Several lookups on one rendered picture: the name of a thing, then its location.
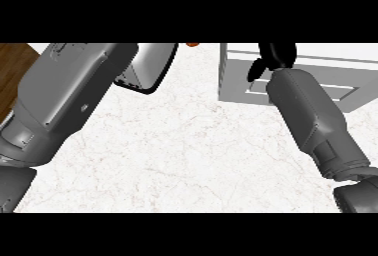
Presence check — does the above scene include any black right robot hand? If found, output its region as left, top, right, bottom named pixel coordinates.
left=245, top=42, right=298, bottom=83

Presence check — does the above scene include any grey drawer cabinet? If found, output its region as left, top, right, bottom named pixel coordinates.
left=217, top=42, right=378, bottom=114

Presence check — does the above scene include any grey drawer front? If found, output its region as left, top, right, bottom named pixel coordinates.
left=220, top=59, right=378, bottom=114

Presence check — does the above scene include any silver black-rimmed appliance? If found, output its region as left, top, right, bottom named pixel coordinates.
left=112, top=42, right=180, bottom=95

